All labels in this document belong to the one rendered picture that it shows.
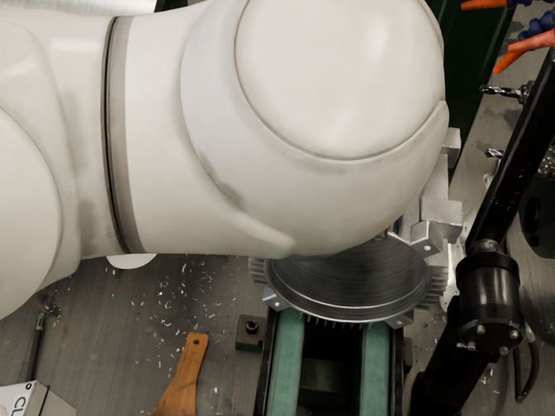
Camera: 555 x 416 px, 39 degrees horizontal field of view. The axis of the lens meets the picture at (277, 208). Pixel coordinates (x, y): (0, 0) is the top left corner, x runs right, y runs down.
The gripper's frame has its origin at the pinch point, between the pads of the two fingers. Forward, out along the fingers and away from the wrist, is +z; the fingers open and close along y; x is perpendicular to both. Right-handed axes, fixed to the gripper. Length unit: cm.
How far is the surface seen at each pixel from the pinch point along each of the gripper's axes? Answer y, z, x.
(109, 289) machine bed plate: 20.9, 32.2, 4.8
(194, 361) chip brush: 8.7, 27.2, 12.0
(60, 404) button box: 15.6, -3.8, 15.6
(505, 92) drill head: -21.6, 17.3, -21.8
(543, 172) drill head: -24.6, 11.7, -11.8
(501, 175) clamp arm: -18.1, 3.3, -8.6
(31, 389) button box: 17.3, -6.0, 14.6
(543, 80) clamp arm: -18.0, -6.2, -14.2
